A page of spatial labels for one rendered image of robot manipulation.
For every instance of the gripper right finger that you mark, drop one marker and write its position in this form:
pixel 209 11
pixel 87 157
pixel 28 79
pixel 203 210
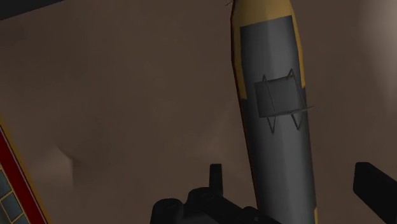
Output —
pixel 377 189

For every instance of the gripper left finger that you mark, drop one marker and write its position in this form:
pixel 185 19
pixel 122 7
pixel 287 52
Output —
pixel 215 176

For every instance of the yellow and grey utility knife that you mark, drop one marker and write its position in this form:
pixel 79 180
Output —
pixel 279 155

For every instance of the red-edged box with grey squares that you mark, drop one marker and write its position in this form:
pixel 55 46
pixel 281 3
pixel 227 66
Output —
pixel 15 181

